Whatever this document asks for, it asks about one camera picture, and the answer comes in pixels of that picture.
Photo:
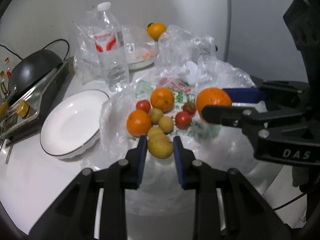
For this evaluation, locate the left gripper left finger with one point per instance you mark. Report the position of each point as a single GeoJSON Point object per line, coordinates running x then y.
{"type": "Point", "coordinates": [135, 168]}

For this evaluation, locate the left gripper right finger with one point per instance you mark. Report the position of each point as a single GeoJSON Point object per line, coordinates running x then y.
{"type": "Point", "coordinates": [183, 160]}

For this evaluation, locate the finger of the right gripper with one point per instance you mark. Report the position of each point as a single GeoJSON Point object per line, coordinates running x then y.
{"type": "Point", "coordinates": [245, 95]}
{"type": "Point", "coordinates": [230, 116]}

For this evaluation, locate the large orange mandarin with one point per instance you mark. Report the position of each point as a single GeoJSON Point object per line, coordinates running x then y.
{"type": "Point", "coordinates": [211, 96]}

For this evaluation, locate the yellow-green small fruit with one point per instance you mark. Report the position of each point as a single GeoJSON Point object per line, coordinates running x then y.
{"type": "Point", "coordinates": [160, 146]}
{"type": "Point", "coordinates": [155, 115]}
{"type": "Point", "coordinates": [166, 124]}
{"type": "Point", "coordinates": [154, 130]}

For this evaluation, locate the small orange mandarin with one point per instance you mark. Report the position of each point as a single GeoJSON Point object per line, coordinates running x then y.
{"type": "Point", "coordinates": [138, 123]}

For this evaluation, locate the red tomato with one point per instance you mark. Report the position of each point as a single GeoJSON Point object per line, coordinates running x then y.
{"type": "Point", "coordinates": [143, 105]}
{"type": "Point", "coordinates": [190, 108]}
{"type": "Point", "coordinates": [183, 120]}

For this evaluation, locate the orange mandarin with dark spot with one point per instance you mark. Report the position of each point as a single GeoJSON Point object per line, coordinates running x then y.
{"type": "Point", "coordinates": [162, 98]}

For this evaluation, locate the printed plastic bag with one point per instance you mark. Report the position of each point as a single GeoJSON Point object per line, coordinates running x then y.
{"type": "Point", "coordinates": [116, 140]}

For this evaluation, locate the white plate black rim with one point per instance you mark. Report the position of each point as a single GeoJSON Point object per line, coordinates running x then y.
{"type": "Point", "coordinates": [72, 126]}

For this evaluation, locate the crumpled clear plastic bag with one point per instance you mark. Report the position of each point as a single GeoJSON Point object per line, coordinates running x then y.
{"type": "Point", "coordinates": [190, 58]}

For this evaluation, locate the orange on back bowl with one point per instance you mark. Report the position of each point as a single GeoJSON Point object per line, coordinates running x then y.
{"type": "Point", "coordinates": [155, 30]}

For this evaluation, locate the white bowl in plastic bag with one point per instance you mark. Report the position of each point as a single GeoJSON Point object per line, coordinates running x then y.
{"type": "Point", "coordinates": [140, 48]}

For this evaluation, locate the clear plastic water bottle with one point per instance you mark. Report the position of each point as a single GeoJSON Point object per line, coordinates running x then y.
{"type": "Point", "coordinates": [109, 44]}

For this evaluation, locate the silver induction cooker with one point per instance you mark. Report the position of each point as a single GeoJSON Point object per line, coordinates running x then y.
{"type": "Point", "coordinates": [40, 98]}

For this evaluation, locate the black wok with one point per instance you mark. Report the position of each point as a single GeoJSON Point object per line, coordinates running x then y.
{"type": "Point", "coordinates": [32, 69]}

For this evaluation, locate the red cap sauce bottle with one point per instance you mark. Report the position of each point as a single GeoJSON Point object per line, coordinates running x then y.
{"type": "Point", "coordinates": [8, 67]}

